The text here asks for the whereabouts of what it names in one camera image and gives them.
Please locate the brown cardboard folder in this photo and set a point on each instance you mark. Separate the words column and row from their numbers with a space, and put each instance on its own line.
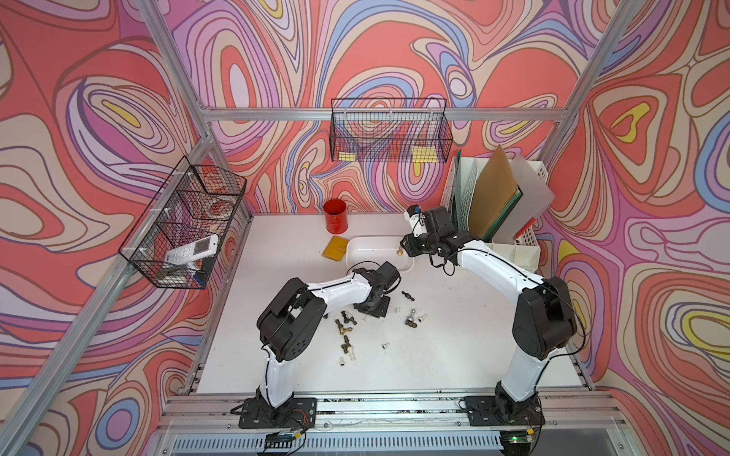
column 495, row 195

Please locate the grey plastic sheet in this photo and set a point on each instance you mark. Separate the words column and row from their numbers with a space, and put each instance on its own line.
column 532, row 178

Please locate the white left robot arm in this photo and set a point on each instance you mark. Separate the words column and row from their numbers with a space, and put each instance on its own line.
column 290, row 321

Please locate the white remote control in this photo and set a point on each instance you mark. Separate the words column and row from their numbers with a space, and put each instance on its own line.
column 193, row 251

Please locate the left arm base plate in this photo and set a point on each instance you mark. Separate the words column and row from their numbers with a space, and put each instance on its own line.
column 295, row 413

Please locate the white storage box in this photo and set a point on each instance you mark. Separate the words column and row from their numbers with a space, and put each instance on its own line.
column 372, row 250

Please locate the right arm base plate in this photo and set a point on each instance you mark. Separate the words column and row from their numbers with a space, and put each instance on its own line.
column 501, row 411

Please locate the white file organizer rack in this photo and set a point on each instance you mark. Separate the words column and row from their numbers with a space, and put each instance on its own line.
column 458, row 194

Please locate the yellow sponge pad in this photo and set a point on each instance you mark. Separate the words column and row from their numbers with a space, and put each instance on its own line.
column 336, row 248

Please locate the red metal cup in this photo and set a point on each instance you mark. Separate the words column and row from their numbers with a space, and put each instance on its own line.
column 335, row 211

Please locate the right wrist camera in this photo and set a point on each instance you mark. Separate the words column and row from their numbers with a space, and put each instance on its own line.
column 415, row 218

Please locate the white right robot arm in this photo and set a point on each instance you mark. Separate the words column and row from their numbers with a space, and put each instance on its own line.
column 543, row 322

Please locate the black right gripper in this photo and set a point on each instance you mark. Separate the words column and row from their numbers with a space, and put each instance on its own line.
column 410, row 247

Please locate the black wire basket back wall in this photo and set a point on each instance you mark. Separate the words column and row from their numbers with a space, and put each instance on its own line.
column 390, row 130

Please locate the black wire basket wall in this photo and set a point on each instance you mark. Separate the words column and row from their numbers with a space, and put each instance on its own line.
column 196, row 201
column 390, row 130

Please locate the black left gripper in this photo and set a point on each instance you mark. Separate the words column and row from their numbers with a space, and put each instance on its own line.
column 383, row 312

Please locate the green folder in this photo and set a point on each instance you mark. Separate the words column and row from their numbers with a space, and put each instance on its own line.
column 501, row 213

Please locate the black wire basket left wall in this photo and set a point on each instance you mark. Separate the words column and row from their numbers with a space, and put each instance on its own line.
column 196, row 201

